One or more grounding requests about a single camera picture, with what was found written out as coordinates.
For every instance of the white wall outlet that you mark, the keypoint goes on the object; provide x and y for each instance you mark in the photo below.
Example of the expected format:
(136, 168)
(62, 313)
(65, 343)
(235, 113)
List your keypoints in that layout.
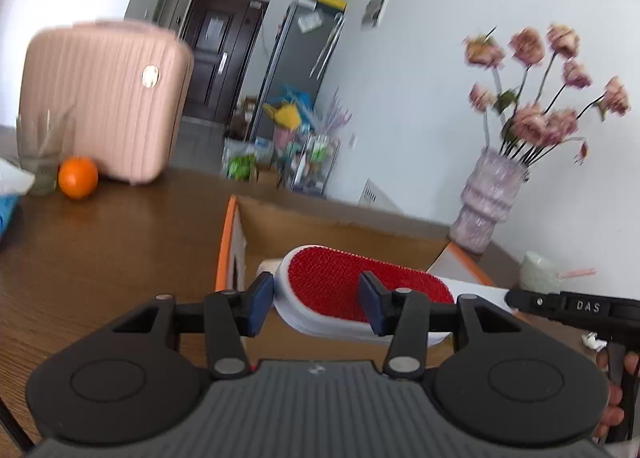
(354, 140)

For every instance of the red and white lint brush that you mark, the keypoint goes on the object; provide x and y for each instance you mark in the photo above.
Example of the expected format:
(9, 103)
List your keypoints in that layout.
(320, 283)

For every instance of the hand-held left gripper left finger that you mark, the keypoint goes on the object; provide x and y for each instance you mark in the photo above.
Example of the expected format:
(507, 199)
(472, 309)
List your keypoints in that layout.
(262, 305)

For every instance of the person's right hand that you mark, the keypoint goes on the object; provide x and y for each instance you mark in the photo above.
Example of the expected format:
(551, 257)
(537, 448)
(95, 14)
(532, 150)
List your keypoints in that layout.
(614, 410)

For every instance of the pink ribbed suitcase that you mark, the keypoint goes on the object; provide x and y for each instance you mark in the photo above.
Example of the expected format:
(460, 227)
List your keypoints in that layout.
(105, 97)

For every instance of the metal storage cart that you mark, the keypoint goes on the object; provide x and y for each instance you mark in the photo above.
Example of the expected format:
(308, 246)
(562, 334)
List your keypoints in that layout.
(310, 162)

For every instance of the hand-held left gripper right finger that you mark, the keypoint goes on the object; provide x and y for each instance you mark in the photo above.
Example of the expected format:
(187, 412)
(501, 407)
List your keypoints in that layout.
(370, 303)

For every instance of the hanging clear umbrella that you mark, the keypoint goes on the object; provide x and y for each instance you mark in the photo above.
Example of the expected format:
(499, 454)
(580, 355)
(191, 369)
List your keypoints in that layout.
(327, 45)

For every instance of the dried pink roses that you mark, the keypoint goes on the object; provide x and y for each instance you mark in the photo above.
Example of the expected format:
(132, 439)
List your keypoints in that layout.
(530, 122)

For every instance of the pale green bowl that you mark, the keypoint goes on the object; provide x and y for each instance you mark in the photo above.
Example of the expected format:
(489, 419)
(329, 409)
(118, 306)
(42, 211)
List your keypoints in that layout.
(537, 273)

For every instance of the orange cardboard box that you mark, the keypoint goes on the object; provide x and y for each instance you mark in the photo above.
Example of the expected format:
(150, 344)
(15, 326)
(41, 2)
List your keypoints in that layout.
(325, 228)

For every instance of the orange fruit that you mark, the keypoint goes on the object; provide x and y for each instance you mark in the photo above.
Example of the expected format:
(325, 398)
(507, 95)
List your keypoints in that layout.
(77, 177)

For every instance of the crumpled white tissue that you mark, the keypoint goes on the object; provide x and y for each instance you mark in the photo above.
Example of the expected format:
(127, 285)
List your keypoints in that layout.
(594, 342)

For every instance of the pink spoon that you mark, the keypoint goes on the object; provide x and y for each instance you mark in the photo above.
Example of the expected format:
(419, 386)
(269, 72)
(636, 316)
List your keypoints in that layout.
(580, 272)

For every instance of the purple textured vase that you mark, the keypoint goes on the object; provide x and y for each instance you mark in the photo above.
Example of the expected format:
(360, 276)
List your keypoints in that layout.
(487, 198)

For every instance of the blue tissue pack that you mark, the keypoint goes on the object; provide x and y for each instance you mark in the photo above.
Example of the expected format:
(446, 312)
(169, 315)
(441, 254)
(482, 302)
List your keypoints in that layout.
(10, 193)

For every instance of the purple dried flower bunch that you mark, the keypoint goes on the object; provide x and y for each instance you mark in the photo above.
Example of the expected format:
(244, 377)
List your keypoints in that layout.
(334, 112)

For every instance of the clear drinking glass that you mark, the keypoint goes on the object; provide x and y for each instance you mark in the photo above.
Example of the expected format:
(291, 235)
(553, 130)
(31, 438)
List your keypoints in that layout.
(42, 152)

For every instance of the grey refrigerator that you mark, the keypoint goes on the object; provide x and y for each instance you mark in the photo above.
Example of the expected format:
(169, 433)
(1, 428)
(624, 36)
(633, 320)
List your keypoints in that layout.
(295, 57)

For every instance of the dark brown door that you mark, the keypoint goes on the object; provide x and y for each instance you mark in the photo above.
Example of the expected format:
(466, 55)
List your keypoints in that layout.
(220, 57)

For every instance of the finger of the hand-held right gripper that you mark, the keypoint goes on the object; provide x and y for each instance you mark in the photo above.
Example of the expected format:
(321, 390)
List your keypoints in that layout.
(537, 301)

